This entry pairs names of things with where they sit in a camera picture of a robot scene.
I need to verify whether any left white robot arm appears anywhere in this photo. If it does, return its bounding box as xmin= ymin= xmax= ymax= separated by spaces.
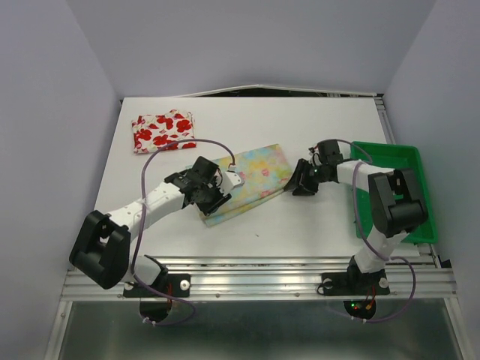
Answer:
xmin=69 ymin=157 xmax=243 ymax=296

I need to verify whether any pastel floral skirt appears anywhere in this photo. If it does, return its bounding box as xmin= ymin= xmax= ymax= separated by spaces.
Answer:
xmin=199 ymin=144 xmax=293 ymax=227

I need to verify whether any green plastic tray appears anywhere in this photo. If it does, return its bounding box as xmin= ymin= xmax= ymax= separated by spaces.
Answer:
xmin=350 ymin=141 xmax=439 ymax=245

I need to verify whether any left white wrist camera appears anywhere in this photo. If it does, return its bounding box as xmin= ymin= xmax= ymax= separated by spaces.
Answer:
xmin=218 ymin=170 xmax=244 ymax=195

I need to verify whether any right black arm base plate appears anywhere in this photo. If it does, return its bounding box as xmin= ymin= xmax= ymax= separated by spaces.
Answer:
xmin=316 ymin=271 xmax=390 ymax=297

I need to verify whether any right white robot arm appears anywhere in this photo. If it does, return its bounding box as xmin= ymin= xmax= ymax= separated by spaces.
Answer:
xmin=283 ymin=139 xmax=428 ymax=293

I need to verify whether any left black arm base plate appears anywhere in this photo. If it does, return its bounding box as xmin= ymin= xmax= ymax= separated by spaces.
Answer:
xmin=122 ymin=273 xmax=191 ymax=299

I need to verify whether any red poppy print skirt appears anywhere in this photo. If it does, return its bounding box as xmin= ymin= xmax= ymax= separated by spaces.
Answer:
xmin=131 ymin=109 xmax=197 ymax=155

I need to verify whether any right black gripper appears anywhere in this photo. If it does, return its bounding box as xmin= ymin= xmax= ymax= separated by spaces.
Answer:
xmin=282 ymin=157 xmax=326 ymax=195

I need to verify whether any aluminium rail frame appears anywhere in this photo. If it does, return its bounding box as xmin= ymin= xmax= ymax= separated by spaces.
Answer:
xmin=59 ymin=256 xmax=462 ymax=301

